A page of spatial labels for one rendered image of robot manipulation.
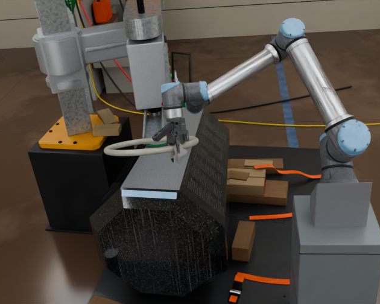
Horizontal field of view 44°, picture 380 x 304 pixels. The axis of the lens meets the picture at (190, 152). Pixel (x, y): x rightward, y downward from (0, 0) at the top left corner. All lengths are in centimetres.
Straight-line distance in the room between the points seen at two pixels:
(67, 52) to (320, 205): 195
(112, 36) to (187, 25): 463
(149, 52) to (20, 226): 206
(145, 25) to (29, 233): 211
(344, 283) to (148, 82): 157
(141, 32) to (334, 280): 169
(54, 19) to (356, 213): 224
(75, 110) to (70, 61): 40
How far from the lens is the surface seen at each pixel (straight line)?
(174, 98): 221
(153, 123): 290
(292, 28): 242
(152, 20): 278
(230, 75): 242
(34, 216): 431
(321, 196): 237
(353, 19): 815
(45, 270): 374
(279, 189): 401
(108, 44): 347
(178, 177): 282
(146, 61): 286
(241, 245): 342
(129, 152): 225
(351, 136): 224
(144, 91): 294
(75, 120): 364
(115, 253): 306
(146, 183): 282
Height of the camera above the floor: 244
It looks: 31 degrees down
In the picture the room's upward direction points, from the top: 6 degrees counter-clockwise
